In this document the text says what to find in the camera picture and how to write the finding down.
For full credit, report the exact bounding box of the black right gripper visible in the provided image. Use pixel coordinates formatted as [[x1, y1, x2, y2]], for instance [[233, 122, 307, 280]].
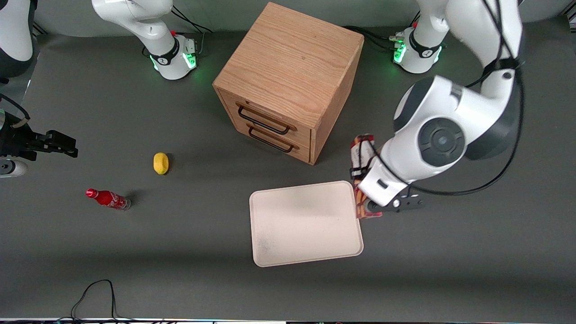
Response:
[[0, 120, 79, 161]]

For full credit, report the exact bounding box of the red cookie box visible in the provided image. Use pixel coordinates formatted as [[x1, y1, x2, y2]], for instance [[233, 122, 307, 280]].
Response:
[[350, 134, 384, 220]]

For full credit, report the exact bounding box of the white rectangular tray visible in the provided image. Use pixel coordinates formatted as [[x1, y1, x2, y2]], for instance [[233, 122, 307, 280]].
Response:
[[249, 180, 364, 268]]

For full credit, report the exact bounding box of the wooden drawer front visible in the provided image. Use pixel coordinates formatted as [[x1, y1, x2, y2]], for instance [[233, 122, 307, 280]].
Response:
[[226, 110, 311, 164], [219, 89, 313, 147]]

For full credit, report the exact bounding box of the red cola bottle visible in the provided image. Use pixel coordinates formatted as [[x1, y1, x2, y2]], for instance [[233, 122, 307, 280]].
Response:
[[85, 188, 131, 211]]

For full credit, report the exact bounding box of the yellow lemon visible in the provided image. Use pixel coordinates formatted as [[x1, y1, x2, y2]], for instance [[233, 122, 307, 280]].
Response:
[[153, 152, 170, 175]]

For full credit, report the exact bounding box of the wooden drawer cabinet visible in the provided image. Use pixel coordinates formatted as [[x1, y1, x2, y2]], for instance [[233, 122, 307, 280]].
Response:
[[212, 1, 365, 166]]

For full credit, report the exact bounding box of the black left arm wrist cable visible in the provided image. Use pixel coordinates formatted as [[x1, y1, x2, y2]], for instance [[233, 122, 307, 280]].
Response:
[[367, 0, 527, 197]]

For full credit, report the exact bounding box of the black arm wrist cable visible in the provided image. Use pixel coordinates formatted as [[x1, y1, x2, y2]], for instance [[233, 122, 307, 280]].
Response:
[[0, 92, 31, 121], [367, 0, 527, 197]]

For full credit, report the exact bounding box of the black right arm wrist cable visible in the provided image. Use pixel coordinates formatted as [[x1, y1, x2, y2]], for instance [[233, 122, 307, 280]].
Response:
[[0, 92, 31, 121]]

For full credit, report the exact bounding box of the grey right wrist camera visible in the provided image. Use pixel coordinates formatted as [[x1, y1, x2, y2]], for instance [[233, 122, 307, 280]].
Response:
[[0, 159, 29, 179]]

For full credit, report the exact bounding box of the black metal drawer handle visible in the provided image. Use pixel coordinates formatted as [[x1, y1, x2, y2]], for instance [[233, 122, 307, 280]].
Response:
[[237, 104, 291, 135], [248, 127, 296, 154]]

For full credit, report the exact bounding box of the black left arm base cable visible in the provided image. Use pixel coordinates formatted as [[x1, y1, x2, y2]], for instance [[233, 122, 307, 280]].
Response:
[[343, 10, 422, 51]]

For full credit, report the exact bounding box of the black arm base cable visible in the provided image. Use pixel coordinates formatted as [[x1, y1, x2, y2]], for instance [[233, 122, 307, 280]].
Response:
[[343, 10, 422, 51], [170, 4, 213, 57]]

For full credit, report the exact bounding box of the black looped table cable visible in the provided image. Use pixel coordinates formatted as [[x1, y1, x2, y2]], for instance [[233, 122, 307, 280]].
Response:
[[71, 279, 135, 323]]

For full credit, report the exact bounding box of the black right arm base cable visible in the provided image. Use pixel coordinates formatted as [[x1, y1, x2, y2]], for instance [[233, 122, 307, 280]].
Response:
[[170, 4, 213, 57]]

